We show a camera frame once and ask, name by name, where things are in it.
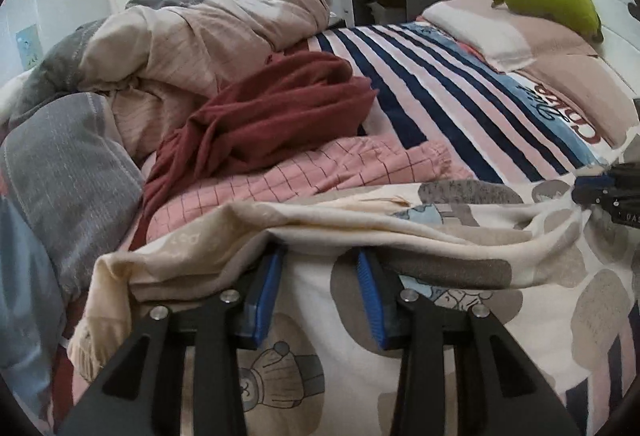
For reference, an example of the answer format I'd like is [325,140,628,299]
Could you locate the cream grey patterned pants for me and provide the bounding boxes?
[68,176,639,435]

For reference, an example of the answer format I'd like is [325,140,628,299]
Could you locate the striped navy pink blanket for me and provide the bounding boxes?
[303,23,613,184]

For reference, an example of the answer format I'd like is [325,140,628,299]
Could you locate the green plush toy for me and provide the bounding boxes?
[491,0,604,44]

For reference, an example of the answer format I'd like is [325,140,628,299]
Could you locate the blue grey garment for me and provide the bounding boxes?
[1,92,143,420]

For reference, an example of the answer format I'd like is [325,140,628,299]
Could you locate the pink checked garment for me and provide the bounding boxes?
[143,136,473,243]

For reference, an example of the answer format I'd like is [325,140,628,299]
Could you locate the dark red garment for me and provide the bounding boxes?
[130,50,378,250]

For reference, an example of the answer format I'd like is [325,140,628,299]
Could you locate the beige grey duvet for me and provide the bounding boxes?
[1,0,330,161]

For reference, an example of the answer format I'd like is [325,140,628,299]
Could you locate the blue wall poster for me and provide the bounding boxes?
[15,24,43,71]

